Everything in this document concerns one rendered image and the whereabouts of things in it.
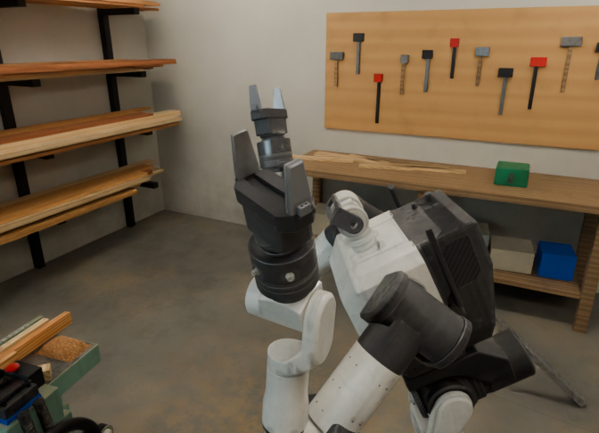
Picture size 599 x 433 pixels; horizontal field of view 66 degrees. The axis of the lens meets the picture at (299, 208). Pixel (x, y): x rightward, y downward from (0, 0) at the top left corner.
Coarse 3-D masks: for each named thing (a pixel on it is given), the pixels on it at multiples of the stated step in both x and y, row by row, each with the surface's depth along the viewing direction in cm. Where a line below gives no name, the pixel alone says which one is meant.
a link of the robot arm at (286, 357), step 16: (320, 304) 62; (304, 320) 63; (320, 320) 62; (304, 336) 63; (320, 336) 63; (272, 352) 69; (288, 352) 69; (304, 352) 64; (320, 352) 65; (272, 368) 68; (288, 368) 66; (304, 368) 64
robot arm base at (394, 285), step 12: (384, 276) 84; (396, 276) 76; (384, 288) 78; (396, 288) 73; (372, 300) 80; (384, 300) 73; (396, 300) 73; (360, 312) 82; (372, 312) 75; (384, 312) 73; (468, 324) 75; (468, 336) 73; (456, 348) 72; (420, 360) 80; (444, 360) 73
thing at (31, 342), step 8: (64, 312) 144; (56, 320) 140; (64, 320) 143; (40, 328) 136; (48, 328) 137; (56, 328) 140; (32, 336) 133; (40, 336) 135; (48, 336) 137; (16, 344) 129; (24, 344) 130; (32, 344) 132; (40, 344) 135; (8, 352) 126; (24, 352) 130
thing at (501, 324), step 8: (496, 320) 237; (504, 328) 237; (528, 344) 239; (536, 352) 238; (536, 360) 235; (544, 360) 237; (544, 368) 234; (552, 368) 236; (552, 376) 234; (560, 376) 235; (560, 384) 233; (568, 384) 234; (568, 392) 233; (576, 392) 234; (576, 400) 232; (584, 400) 233
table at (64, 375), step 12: (36, 348) 134; (96, 348) 135; (24, 360) 129; (36, 360) 129; (48, 360) 129; (60, 360) 129; (84, 360) 131; (96, 360) 136; (60, 372) 124; (72, 372) 127; (84, 372) 131; (48, 384) 120; (60, 384) 123; (72, 384) 128
